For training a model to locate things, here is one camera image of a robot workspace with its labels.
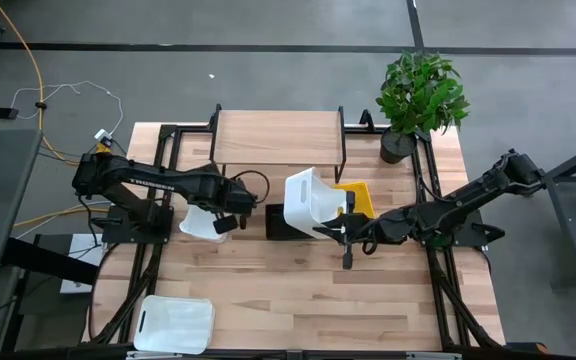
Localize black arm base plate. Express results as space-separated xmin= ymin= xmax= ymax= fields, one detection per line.
xmin=420 ymin=217 xmax=507 ymax=250
xmin=90 ymin=204 xmax=175 ymax=245

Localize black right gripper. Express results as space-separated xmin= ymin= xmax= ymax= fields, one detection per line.
xmin=312 ymin=191 xmax=392 ymax=271

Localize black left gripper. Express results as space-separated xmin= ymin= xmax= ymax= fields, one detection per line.
xmin=220 ymin=187 xmax=259 ymax=232

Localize silver bracket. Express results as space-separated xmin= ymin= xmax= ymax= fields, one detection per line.
xmin=406 ymin=352 xmax=463 ymax=360
xmin=126 ymin=350 xmax=184 ymax=360

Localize green leafy plant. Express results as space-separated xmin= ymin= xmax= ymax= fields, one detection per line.
xmin=375 ymin=49 xmax=471 ymax=136

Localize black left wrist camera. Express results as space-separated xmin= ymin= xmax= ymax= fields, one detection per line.
xmin=212 ymin=213 xmax=240 ymax=235

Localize orange and black object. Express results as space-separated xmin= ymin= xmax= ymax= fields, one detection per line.
xmin=505 ymin=341 xmax=550 ymax=355

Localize wooden shelf with black frame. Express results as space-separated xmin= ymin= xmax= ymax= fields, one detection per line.
xmin=208 ymin=103 xmax=348 ymax=185

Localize yellow plastic basket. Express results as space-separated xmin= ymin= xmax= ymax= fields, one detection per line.
xmin=335 ymin=181 xmax=377 ymax=221

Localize black plant pot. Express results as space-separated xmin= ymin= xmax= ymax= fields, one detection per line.
xmin=379 ymin=127 xmax=418 ymax=165

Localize thin white cable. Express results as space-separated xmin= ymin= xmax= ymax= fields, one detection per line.
xmin=10 ymin=79 xmax=124 ymax=139

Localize black beam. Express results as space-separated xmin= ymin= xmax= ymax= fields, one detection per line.
xmin=0 ymin=237 xmax=100 ymax=286

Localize short yellow cable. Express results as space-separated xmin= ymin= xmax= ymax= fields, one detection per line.
xmin=12 ymin=205 xmax=107 ymax=229

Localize long yellow floor cable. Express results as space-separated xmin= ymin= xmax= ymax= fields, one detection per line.
xmin=0 ymin=0 xmax=114 ymax=167

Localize black plastic basket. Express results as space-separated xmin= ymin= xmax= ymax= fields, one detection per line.
xmin=265 ymin=202 xmax=319 ymax=241

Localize black metal rig frame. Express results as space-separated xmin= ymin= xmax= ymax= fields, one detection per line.
xmin=87 ymin=108 xmax=507 ymax=351

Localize white paper sheet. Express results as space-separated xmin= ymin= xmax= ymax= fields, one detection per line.
xmin=59 ymin=233 xmax=107 ymax=295

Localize white plastic basket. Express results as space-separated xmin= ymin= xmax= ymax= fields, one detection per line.
xmin=132 ymin=294 xmax=217 ymax=355
xmin=283 ymin=167 xmax=348 ymax=240
xmin=178 ymin=203 xmax=230 ymax=245

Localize white power adapter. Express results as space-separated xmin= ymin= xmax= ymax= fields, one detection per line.
xmin=94 ymin=128 xmax=114 ymax=149

